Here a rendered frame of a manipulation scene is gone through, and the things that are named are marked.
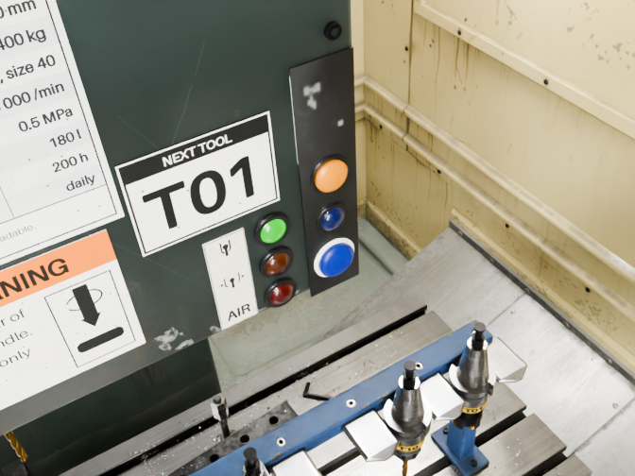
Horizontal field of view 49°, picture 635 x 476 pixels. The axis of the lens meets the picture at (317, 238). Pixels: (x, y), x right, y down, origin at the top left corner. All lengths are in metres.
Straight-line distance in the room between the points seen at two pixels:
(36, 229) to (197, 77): 0.12
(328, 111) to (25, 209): 0.19
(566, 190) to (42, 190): 1.14
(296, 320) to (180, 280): 1.44
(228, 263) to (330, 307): 1.46
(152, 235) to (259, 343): 1.44
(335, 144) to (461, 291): 1.22
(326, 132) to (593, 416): 1.14
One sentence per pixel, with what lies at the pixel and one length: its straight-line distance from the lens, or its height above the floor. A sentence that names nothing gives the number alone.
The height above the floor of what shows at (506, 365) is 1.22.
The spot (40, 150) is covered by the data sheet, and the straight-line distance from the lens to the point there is 0.39.
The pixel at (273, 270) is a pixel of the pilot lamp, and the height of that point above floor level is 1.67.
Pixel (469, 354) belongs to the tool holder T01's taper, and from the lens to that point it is 0.95.
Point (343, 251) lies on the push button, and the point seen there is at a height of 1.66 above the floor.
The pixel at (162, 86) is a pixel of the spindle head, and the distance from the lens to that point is 0.40.
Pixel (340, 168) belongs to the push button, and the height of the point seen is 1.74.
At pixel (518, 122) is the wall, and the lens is 1.45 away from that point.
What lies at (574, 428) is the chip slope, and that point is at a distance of 1.51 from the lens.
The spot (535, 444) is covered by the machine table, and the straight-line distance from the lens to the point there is 1.35.
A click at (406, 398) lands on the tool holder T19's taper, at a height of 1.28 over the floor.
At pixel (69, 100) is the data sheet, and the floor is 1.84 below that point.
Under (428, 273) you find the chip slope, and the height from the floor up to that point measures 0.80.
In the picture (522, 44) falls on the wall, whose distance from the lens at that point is 1.38.
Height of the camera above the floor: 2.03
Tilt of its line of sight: 43 degrees down
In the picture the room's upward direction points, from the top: 4 degrees counter-clockwise
